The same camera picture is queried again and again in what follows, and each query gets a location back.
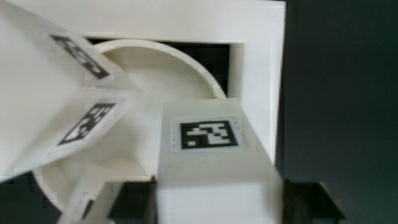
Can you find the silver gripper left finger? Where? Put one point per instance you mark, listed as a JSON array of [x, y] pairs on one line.
[[133, 208]]

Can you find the white right fence bar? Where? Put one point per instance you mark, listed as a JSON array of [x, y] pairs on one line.
[[241, 22]]

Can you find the white stool leg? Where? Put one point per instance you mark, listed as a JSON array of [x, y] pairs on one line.
[[58, 81], [218, 183], [76, 133]]

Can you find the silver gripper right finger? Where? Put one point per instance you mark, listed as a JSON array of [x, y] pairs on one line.
[[307, 205]]

